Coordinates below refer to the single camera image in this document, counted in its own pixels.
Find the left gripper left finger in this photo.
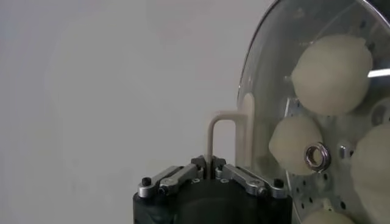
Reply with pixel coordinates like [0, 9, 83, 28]
[136, 155, 208, 198]

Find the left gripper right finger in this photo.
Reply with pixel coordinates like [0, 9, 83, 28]
[211, 155, 289, 199]

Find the glass lid with beige handle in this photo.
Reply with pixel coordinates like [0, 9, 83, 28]
[207, 0, 390, 224]

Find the white steamed baozi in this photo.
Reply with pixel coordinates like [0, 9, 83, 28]
[268, 115, 324, 177]
[291, 33, 374, 116]
[301, 209, 356, 224]
[350, 123, 390, 224]

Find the stainless steel steamer basket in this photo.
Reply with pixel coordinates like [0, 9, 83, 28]
[285, 30, 390, 224]

